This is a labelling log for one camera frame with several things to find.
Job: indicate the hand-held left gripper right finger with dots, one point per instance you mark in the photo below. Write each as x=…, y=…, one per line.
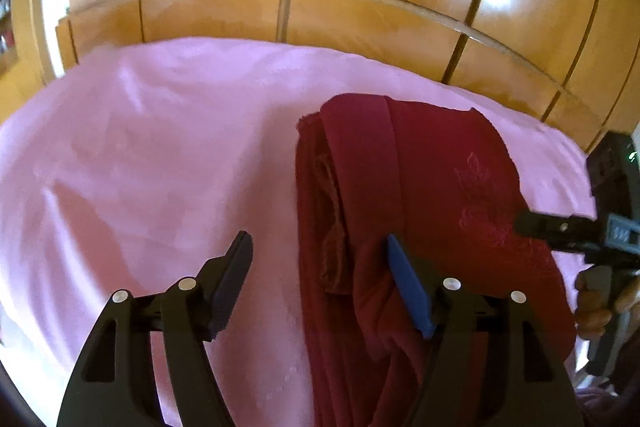
x=407, y=284

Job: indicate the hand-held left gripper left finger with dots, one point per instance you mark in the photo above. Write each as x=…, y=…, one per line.
x=231, y=278

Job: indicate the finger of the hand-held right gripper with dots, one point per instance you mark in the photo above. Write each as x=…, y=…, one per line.
x=552, y=227

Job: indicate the dark red garment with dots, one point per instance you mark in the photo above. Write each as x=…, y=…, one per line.
x=425, y=217

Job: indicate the person's right hand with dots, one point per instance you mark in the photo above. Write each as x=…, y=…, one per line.
x=597, y=304

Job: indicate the pink bed sheet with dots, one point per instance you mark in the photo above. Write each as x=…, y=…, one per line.
x=150, y=167

